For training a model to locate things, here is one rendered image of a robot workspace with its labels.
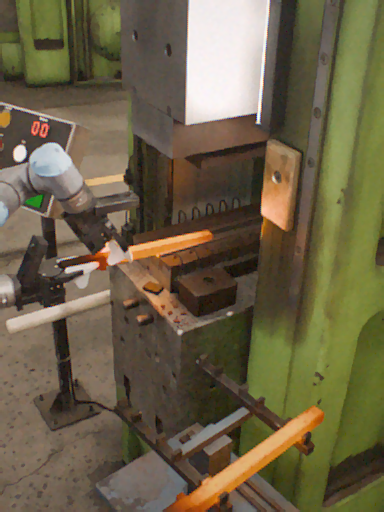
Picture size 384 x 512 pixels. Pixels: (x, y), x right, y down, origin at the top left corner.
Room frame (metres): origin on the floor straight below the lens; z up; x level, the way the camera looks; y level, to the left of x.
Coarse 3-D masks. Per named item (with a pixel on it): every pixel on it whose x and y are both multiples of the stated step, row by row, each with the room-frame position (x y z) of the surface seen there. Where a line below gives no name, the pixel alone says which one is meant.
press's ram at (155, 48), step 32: (128, 0) 1.49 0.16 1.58; (160, 0) 1.36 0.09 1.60; (192, 0) 1.28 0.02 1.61; (224, 0) 1.32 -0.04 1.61; (256, 0) 1.36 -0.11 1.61; (128, 32) 1.49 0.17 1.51; (160, 32) 1.36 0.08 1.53; (192, 32) 1.28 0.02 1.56; (224, 32) 1.32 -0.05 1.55; (256, 32) 1.36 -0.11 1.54; (128, 64) 1.49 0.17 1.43; (160, 64) 1.36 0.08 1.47; (192, 64) 1.28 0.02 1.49; (224, 64) 1.32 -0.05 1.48; (256, 64) 1.37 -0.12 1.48; (160, 96) 1.36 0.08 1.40; (192, 96) 1.28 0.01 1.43; (224, 96) 1.32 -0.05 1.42; (256, 96) 1.37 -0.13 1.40
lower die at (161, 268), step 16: (240, 208) 1.66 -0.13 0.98; (256, 208) 1.66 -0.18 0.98; (176, 224) 1.55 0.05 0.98; (192, 224) 1.55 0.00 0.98; (208, 224) 1.54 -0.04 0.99; (224, 224) 1.54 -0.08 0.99; (144, 240) 1.44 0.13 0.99; (208, 240) 1.44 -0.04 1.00; (240, 240) 1.46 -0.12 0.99; (160, 256) 1.36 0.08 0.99; (192, 256) 1.37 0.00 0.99; (208, 256) 1.37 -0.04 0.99; (224, 256) 1.40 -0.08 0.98; (160, 272) 1.36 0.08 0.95; (176, 272) 1.32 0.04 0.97; (176, 288) 1.32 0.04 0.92
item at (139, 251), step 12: (168, 240) 1.40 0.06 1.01; (180, 240) 1.41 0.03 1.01; (192, 240) 1.42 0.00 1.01; (204, 240) 1.44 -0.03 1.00; (108, 252) 1.32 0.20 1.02; (132, 252) 1.33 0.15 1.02; (144, 252) 1.35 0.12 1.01; (156, 252) 1.36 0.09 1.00; (60, 264) 1.25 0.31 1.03; (72, 264) 1.25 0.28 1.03; (108, 264) 1.30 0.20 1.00
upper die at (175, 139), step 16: (144, 112) 1.42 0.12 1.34; (160, 112) 1.36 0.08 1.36; (144, 128) 1.42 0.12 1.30; (160, 128) 1.36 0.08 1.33; (176, 128) 1.32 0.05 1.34; (192, 128) 1.34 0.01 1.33; (208, 128) 1.36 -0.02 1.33; (224, 128) 1.39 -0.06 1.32; (240, 128) 1.41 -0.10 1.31; (256, 128) 1.44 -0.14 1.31; (160, 144) 1.36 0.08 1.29; (176, 144) 1.32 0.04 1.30; (192, 144) 1.34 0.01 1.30; (208, 144) 1.36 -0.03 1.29; (224, 144) 1.39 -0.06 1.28; (240, 144) 1.41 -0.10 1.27
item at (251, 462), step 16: (304, 416) 0.87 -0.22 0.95; (320, 416) 0.88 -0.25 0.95; (288, 432) 0.83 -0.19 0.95; (304, 432) 0.85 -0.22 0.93; (256, 448) 0.79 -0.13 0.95; (272, 448) 0.79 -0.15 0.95; (240, 464) 0.75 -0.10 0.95; (256, 464) 0.76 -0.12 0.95; (224, 480) 0.72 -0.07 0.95; (240, 480) 0.73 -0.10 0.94; (176, 496) 0.68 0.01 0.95; (192, 496) 0.68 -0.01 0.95; (208, 496) 0.68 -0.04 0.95
